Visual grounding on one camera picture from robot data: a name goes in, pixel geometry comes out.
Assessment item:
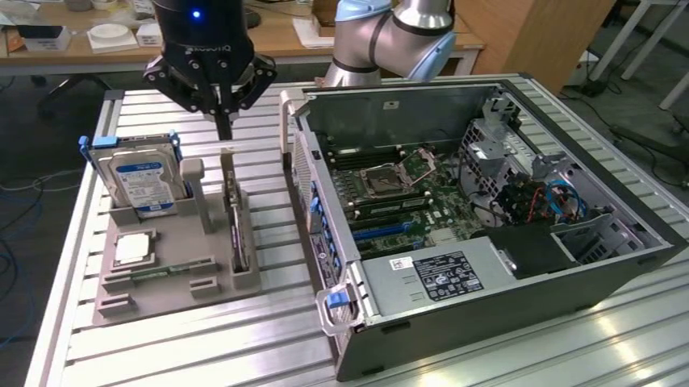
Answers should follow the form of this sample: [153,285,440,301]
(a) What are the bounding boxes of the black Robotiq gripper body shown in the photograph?
[152,0,257,86]

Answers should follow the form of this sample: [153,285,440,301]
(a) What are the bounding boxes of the graphics card with metal bracket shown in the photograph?
[219,146,255,280]

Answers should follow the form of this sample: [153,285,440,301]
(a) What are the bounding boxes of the small white printed box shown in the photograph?
[134,23,165,48]

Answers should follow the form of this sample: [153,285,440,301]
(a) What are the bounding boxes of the white paper stack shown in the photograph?
[291,16,337,50]

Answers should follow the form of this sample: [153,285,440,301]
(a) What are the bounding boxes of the white round dish block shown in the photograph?
[85,23,141,55]

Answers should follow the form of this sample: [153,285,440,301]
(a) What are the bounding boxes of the black office chair base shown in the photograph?
[30,74,112,119]

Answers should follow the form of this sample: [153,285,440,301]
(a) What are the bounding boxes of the brown cardboard box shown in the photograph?
[311,0,339,26]

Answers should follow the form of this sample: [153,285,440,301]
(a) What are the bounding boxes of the hard disk in blue caddy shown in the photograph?
[77,129,183,221]

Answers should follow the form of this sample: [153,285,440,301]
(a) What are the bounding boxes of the wooden desk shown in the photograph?
[0,0,486,77]

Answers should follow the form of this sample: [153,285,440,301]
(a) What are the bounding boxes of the black RAM slot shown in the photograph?
[331,155,407,171]
[327,146,404,160]

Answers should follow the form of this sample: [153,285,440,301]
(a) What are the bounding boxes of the white box with black lid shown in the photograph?
[14,24,72,52]

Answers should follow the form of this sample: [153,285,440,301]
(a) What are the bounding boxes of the blue card retainer clips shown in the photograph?
[307,181,345,280]

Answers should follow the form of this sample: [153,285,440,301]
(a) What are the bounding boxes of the CPU socket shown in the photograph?
[357,163,414,202]

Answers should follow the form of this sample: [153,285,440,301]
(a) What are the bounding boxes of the metal socket cover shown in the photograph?
[396,147,452,189]

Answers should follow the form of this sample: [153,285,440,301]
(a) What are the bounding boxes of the grey plastic parts rack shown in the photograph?
[92,158,264,326]

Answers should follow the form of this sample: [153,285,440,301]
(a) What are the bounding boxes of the installed RAM stick with label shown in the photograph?
[352,193,432,215]

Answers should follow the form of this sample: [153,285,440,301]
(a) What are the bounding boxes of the silver CPU chip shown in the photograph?
[113,233,153,266]

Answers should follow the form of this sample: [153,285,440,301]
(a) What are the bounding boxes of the blue expansion slot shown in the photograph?
[349,222,427,240]

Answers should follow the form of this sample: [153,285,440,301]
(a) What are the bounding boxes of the green motherboard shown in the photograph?
[324,144,486,260]

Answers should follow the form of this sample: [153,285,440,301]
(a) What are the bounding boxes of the green loose RAM stick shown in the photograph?
[128,264,197,283]

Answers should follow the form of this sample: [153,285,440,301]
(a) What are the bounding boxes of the perforated metal drive cage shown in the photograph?
[459,94,544,210]

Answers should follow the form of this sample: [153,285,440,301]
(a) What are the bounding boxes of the grey power supply unit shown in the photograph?
[348,235,519,328]

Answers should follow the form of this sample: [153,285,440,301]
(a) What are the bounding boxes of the black floor power adapter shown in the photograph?
[578,78,606,98]

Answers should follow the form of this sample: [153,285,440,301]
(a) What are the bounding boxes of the black plastic air shroud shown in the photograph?
[486,223,583,282]

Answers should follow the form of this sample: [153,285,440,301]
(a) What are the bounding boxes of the grey metal disk bay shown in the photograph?
[548,212,647,268]

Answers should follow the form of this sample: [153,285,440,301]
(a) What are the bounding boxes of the black floor stand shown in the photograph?
[607,123,689,159]

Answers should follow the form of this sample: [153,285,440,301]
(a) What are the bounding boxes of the black open PC case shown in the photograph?
[277,78,689,382]

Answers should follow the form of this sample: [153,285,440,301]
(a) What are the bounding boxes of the red drive wire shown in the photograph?
[528,184,543,222]

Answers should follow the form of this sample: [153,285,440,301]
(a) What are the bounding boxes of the blue data wire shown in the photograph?
[542,181,588,225]

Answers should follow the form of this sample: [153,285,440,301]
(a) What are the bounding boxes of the white table frame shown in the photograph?
[588,0,689,110]

